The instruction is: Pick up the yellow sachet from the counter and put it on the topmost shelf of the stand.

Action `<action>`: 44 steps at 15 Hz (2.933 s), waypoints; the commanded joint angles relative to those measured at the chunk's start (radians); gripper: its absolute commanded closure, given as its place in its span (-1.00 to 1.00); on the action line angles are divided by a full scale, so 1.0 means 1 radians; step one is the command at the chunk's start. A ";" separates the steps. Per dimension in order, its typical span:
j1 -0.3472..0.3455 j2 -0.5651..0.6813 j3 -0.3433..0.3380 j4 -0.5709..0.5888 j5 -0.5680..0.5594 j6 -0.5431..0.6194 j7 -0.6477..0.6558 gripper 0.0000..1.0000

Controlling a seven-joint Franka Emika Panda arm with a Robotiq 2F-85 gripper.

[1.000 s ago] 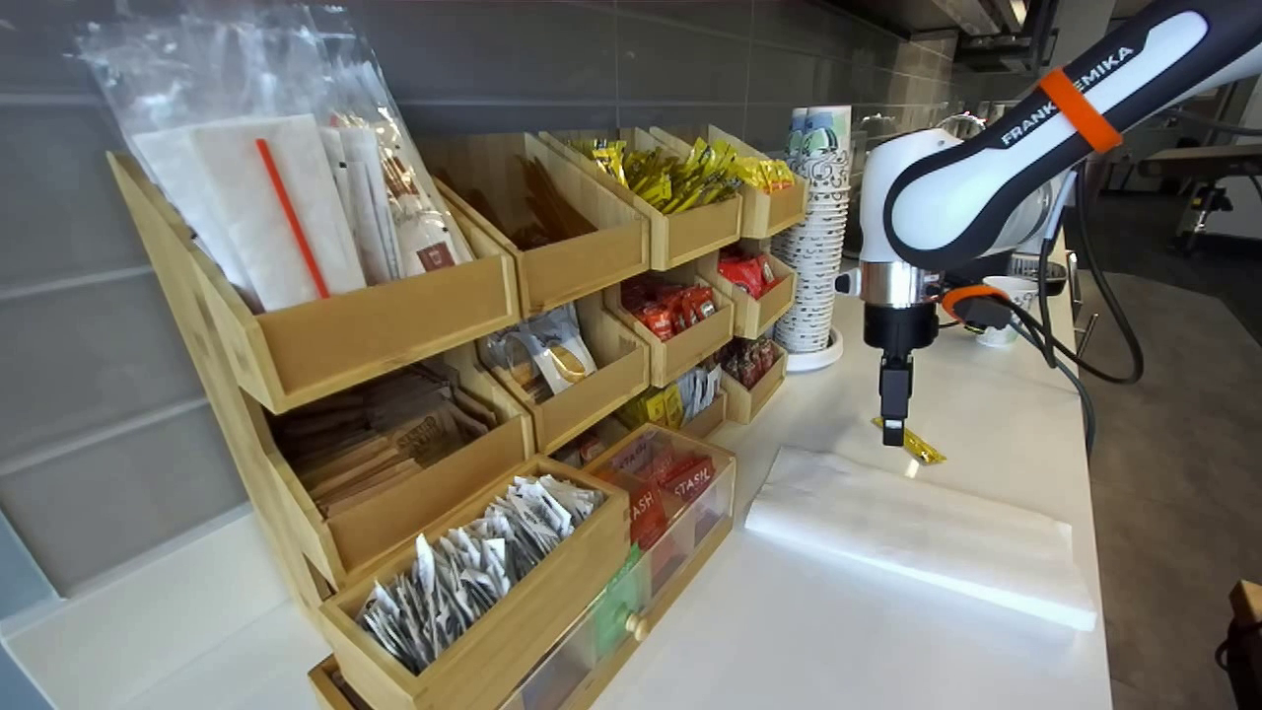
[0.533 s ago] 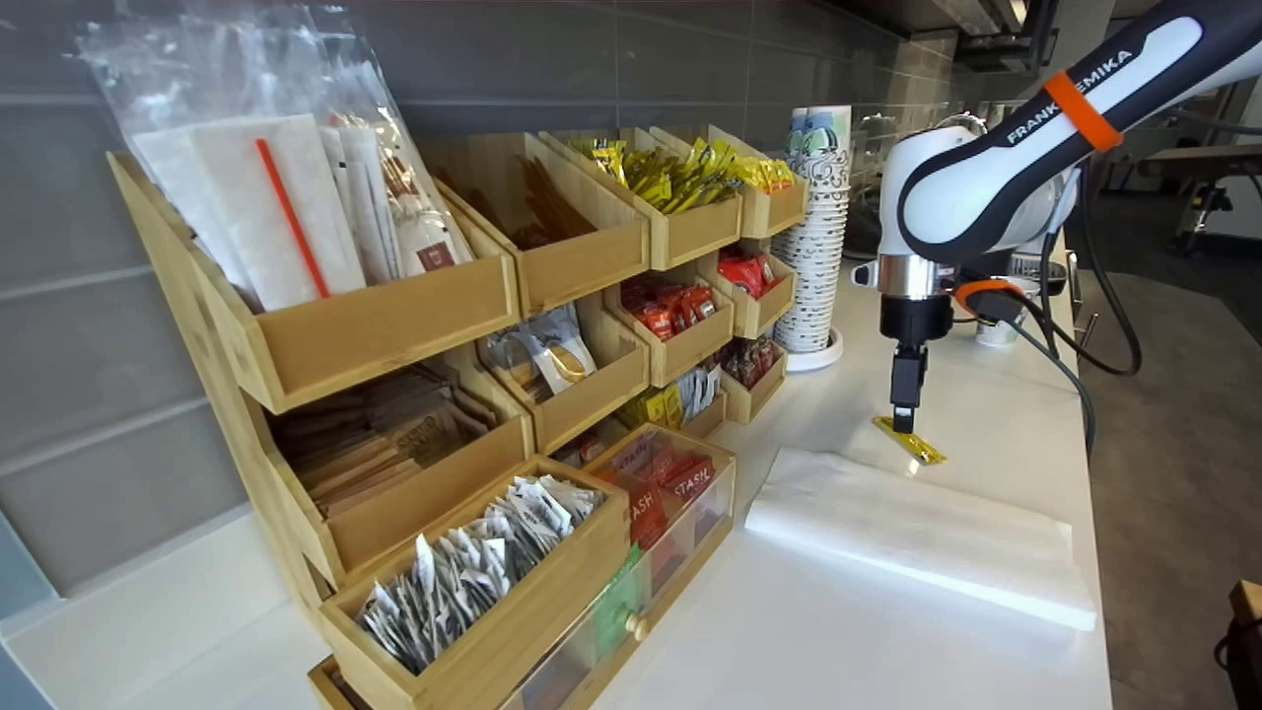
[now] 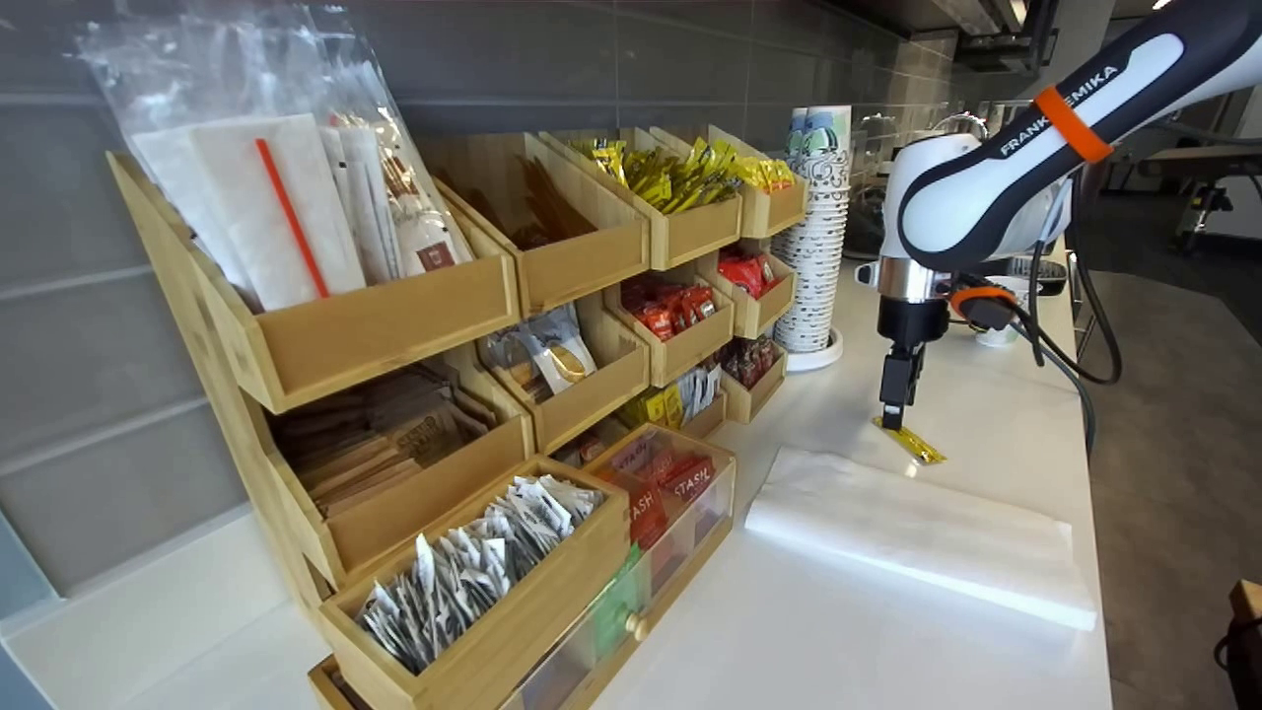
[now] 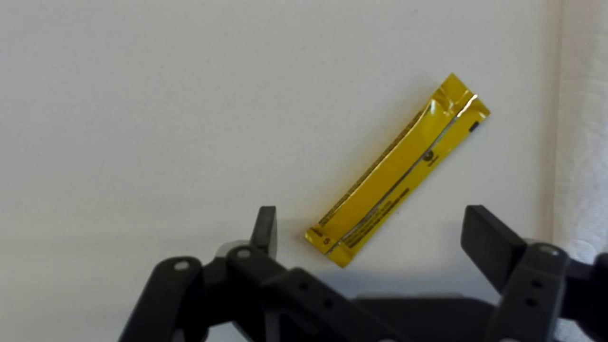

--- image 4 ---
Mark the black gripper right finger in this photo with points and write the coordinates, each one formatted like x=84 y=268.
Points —
x=538 y=285

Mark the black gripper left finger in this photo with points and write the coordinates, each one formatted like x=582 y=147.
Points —
x=253 y=297

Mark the yellow stick sachet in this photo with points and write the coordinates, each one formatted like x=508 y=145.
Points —
x=396 y=171

